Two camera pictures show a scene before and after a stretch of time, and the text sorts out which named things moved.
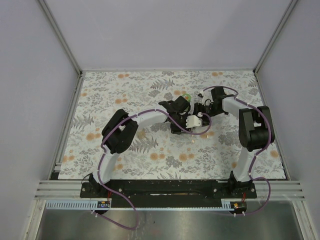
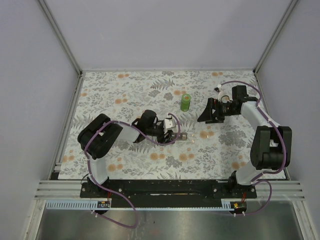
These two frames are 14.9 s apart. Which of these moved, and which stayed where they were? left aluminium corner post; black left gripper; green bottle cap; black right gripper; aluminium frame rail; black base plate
Moved: black right gripper; black left gripper
Stayed: green bottle cap; black base plate; left aluminium corner post; aluminium frame rail
